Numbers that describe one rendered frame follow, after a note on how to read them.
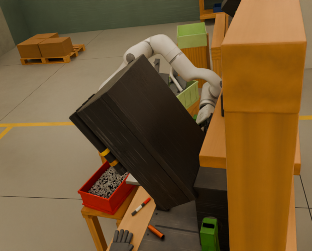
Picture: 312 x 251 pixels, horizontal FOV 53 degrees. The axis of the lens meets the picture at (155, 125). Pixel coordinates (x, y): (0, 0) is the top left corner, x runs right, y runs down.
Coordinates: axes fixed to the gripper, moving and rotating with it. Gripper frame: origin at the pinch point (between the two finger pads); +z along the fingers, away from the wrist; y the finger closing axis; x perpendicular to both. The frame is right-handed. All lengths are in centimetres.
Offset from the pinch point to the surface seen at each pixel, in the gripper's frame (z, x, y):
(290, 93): 63, -42, 86
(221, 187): 35.1, -0.8, 19.4
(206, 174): 29.3, -4.1, 13.6
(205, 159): 45, -25, 44
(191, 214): 31.6, 12.3, -19.2
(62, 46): -379, -113, -409
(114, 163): 34, -37, 0
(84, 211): 32, -26, -69
